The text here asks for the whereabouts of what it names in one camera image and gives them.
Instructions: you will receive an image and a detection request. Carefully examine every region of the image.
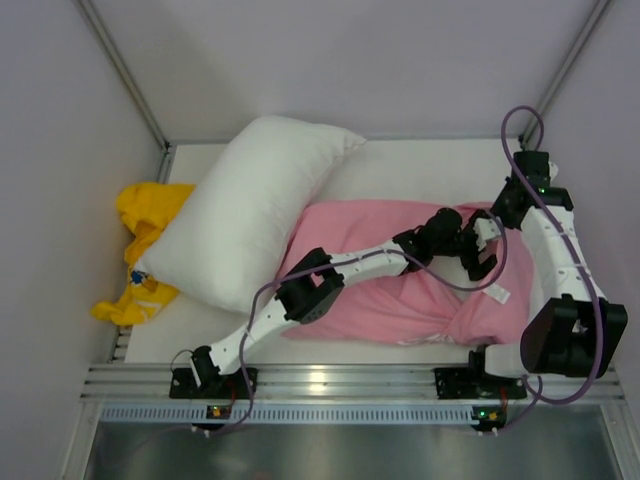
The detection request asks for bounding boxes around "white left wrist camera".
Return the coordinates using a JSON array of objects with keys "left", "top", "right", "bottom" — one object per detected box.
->
[{"left": 473, "top": 218, "right": 503, "bottom": 251}]

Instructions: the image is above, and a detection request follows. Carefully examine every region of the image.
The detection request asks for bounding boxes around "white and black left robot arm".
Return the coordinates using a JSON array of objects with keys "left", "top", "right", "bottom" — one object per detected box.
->
[{"left": 190, "top": 208, "right": 507, "bottom": 393}]

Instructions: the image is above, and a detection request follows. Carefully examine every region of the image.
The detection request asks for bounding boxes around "yellow cloth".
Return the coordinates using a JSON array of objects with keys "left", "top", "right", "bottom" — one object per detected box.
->
[{"left": 91, "top": 182, "right": 195, "bottom": 327}]

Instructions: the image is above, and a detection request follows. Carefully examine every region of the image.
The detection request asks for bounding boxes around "white pillow inside pillowcase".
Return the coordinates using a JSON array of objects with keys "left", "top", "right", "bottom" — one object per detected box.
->
[{"left": 528, "top": 264, "right": 545, "bottom": 321}]

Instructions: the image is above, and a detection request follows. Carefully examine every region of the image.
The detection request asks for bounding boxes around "aluminium corner post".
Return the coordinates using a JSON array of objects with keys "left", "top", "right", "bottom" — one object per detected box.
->
[
  {"left": 527, "top": 0, "right": 617, "bottom": 119},
  {"left": 73, "top": 0, "right": 170, "bottom": 152}
]

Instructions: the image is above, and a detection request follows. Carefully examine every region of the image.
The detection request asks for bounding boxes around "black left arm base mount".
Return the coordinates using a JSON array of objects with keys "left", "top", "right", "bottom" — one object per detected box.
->
[{"left": 169, "top": 367, "right": 258, "bottom": 400}]

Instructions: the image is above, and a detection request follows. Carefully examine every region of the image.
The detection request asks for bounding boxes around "grey slotted cable duct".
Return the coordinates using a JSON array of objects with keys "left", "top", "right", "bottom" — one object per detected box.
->
[{"left": 100, "top": 403, "right": 506, "bottom": 426}]

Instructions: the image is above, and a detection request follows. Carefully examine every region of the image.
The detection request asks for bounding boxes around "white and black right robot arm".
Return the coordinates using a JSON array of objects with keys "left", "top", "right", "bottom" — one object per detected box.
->
[{"left": 467, "top": 151, "right": 628, "bottom": 379}]

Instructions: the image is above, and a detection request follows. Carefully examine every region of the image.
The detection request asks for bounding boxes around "pink pillowcase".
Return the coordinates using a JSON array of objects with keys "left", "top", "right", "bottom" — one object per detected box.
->
[{"left": 279, "top": 200, "right": 533, "bottom": 346}]

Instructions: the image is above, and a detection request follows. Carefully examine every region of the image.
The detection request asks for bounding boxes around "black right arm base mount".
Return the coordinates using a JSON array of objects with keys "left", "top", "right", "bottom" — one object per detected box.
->
[{"left": 434, "top": 367, "right": 490, "bottom": 400}]

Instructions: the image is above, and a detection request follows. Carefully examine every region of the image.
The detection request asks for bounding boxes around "right aluminium corner post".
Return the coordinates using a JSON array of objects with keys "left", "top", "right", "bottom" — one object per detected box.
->
[{"left": 527, "top": 0, "right": 617, "bottom": 119}]

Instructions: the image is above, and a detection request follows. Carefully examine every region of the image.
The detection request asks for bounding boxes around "aluminium front rail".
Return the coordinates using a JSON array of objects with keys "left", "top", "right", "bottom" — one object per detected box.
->
[{"left": 80, "top": 363, "right": 626, "bottom": 401}]

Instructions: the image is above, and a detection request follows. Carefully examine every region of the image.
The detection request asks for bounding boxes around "bare white pillow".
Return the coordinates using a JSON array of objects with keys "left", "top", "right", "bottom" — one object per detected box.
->
[{"left": 135, "top": 116, "right": 366, "bottom": 313}]

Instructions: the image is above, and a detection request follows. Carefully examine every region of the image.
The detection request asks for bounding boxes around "white pillowcase care label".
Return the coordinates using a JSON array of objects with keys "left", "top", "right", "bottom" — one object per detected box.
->
[{"left": 483, "top": 284, "right": 511, "bottom": 305}]

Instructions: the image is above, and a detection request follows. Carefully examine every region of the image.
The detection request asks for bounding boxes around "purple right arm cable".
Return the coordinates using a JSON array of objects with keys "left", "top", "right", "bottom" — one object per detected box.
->
[{"left": 500, "top": 105, "right": 609, "bottom": 405}]

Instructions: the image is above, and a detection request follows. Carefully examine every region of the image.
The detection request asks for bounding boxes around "left aluminium corner post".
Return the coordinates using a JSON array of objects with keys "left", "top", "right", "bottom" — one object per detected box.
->
[{"left": 73, "top": 0, "right": 170, "bottom": 152}]

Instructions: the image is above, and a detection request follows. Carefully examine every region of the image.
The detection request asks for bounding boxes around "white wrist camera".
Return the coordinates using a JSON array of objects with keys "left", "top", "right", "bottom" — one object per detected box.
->
[
  {"left": 473, "top": 218, "right": 503, "bottom": 251},
  {"left": 548, "top": 161, "right": 559, "bottom": 180}
]

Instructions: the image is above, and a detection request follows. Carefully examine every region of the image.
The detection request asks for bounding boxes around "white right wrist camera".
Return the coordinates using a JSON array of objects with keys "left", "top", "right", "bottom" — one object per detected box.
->
[{"left": 548, "top": 161, "right": 559, "bottom": 180}]

